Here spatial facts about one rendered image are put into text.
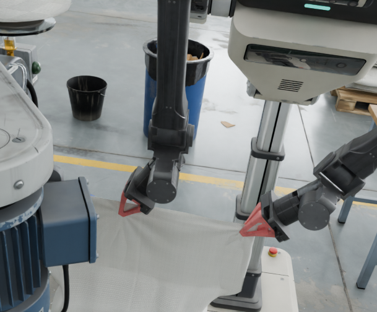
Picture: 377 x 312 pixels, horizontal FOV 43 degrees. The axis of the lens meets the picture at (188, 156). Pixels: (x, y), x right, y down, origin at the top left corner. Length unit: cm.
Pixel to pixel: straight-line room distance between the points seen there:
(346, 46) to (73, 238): 82
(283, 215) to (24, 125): 56
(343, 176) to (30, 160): 60
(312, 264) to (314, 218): 175
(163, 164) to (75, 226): 28
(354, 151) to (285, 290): 126
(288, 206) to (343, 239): 192
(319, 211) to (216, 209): 197
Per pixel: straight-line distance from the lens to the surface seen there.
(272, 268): 217
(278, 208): 99
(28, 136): 61
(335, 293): 255
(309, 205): 90
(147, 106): 334
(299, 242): 276
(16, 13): 63
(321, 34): 123
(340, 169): 95
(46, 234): 67
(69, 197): 69
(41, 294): 75
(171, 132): 89
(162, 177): 87
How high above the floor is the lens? 172
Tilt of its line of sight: 31 degrees down
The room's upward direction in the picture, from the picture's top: 7 degrees clockwise
